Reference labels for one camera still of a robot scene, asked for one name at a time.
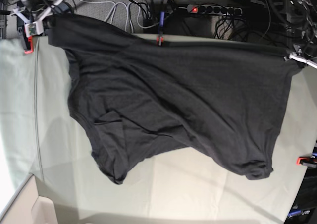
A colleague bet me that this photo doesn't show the red black clamp left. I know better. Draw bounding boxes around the red black clamp left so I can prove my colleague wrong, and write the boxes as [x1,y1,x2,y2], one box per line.
[17,14,44,54]

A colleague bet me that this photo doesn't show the black power strip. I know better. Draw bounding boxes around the black power strip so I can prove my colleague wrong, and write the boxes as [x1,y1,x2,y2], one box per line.
[187,4,243,16]

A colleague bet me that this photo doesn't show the red black clamp middle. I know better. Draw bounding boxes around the red black clamp middle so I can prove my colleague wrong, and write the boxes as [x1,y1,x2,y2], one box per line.
[157,11,165,46]

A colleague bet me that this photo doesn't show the dark grey t-shirt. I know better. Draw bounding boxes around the dark grey t-shirt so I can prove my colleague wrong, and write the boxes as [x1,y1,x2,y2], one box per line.
[48,14,300,184]

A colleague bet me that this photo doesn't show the red black clamp right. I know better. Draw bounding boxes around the red black clamp right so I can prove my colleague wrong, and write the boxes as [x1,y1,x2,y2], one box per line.
[297,141,317,168]

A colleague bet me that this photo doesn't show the grey looped cable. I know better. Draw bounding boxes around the grey looped cable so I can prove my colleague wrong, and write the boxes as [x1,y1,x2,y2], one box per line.
[74,0,149,34]

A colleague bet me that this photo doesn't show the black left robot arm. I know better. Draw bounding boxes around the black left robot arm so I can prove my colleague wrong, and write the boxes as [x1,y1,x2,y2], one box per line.
[289,0,317,57]

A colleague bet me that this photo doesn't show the red black clamp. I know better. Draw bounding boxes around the red black clamp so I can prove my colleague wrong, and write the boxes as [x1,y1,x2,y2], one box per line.
[17,14,44,54]
[157,11,165,46]
[297,141,317,168]

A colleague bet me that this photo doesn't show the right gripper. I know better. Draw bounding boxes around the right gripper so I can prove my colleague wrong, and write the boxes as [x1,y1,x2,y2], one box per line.
[23,0,53,22]

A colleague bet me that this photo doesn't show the beige plastic bin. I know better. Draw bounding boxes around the beige plastic bin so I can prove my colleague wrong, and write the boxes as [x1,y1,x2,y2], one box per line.
[0,174,58,224]

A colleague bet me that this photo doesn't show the light green table cloth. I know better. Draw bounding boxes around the light green table cloth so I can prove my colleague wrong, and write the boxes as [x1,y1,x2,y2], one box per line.
[0,37,317,224]

